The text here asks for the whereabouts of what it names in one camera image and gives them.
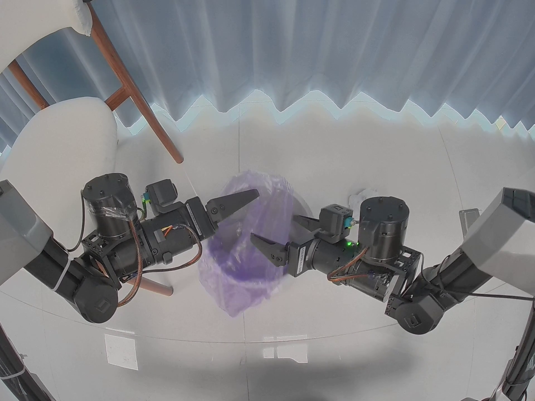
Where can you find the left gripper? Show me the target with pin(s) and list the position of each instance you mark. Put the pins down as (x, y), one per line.
(167, 236)

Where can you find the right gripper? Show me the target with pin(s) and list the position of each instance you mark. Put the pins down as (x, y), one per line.
(330, 257)

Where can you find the purple plastic bag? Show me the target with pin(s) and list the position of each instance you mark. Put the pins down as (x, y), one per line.
(242, 265)

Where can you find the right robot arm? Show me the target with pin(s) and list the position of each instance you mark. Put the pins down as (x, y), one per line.
(493, 232)

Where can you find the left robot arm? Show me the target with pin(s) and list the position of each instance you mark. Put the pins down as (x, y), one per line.
(37, 240)

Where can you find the white trash bin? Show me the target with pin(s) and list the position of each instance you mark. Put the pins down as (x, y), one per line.
(304, 207)

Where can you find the crumpled white paper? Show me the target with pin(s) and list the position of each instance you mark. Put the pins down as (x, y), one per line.
(365, 194)

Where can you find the white cushioned wooden chair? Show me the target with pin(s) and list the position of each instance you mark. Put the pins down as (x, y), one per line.
(62, 140)

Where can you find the pale blue curtain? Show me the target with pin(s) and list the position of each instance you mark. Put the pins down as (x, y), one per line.
(292, 36)

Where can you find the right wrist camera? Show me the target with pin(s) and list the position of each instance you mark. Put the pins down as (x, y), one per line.
(334, 219)

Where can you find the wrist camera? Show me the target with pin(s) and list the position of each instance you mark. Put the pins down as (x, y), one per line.
(161, 196)
(334, 219)

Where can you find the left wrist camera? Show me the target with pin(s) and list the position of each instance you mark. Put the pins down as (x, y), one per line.
(161, 196)

